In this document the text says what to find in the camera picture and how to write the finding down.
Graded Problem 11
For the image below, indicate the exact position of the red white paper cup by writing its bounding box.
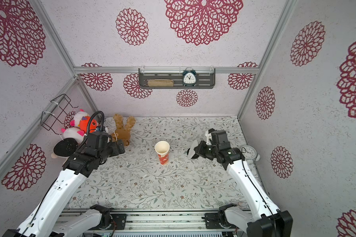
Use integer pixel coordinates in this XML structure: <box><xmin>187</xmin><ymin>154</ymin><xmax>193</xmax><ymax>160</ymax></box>
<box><xmin>154</xmin><ymin>141</ymin><xmax>170</xmax><ymax>165</ymax></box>

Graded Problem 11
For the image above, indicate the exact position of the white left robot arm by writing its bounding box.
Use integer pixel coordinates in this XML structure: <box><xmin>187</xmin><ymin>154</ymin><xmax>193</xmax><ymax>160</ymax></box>
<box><xmin>3</xmin><ymin>140</ymin><xmax>125</xmax><ymax>237</ymax></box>

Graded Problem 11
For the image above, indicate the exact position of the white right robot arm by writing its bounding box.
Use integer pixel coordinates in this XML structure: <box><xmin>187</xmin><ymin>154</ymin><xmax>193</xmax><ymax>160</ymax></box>
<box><xmin>187</xmin><ymin>141</ymin><xmax>293</xmax><ymax>237</ymax></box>

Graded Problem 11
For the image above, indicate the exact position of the brown teddy bear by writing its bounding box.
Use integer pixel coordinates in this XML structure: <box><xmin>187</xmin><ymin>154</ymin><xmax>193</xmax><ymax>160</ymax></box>
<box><xmin>111</xmin><ymin>114</ymin><xmax>136</xmax><ymax>147</ymax></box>

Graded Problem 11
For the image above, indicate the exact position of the white alarm clock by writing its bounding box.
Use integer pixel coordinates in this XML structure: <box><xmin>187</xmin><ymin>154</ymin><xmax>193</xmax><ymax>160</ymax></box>
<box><xmin>241</xmin><ymin>145</ymin><xmax>261</xmax><ymax>164</ymax></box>

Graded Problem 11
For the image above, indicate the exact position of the orange red plush toy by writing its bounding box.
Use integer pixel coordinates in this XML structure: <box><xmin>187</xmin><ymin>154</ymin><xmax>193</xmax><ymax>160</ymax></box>
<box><xmin>69</xmin><ymin>110</ymin><xmax>98</xmax><ymax>133</ymax></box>

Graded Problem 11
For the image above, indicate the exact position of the pink white pig plush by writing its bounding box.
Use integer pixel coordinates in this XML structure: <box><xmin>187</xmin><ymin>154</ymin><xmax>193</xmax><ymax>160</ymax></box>
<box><xmin>61</xmin><ymin>127</ymin><xmax>85</xmax><ymax>143</ymax></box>

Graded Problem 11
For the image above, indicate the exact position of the black haired doll plush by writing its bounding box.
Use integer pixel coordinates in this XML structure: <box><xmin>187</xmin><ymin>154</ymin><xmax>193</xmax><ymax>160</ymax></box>
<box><xmin>51</xmin><ymin>138</ymin><xmax>78</xmax><ymax>159</ymax></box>

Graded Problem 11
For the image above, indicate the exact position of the teal alarm clock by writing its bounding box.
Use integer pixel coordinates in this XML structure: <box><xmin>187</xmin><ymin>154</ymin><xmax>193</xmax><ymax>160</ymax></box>
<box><xmin>183</xmin><ymin>70</ymin><xmax>197</xmax><ymax>87</ymax></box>

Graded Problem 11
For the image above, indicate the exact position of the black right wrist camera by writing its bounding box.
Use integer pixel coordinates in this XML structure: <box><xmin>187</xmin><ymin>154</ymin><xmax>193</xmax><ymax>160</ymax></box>
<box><xmin>205</xmin><ymin>128</ymin><xmax>228</xmax><ymax>145</ymax></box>

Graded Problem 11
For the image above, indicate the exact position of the black wire basket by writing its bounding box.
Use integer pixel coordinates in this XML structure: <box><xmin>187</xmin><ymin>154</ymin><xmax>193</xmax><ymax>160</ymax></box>
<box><xmin>40</xmin><ymin>93</ymin><xmax>78</xmax><ymax>135</ymax></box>

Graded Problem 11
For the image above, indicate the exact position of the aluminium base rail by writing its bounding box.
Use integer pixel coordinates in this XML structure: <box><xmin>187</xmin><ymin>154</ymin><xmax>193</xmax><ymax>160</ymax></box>
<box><xmin>62</xmin><ymin>208</ymin><xmax>290</xmax><ymax>233</ymax></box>

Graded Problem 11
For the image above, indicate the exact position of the grey wall shelf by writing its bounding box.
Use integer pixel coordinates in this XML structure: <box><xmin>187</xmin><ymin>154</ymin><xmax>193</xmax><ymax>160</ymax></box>
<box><xmin>138</xmin><ymin>68</ymin><xmax>216</xmax><ymax>89</ymax></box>

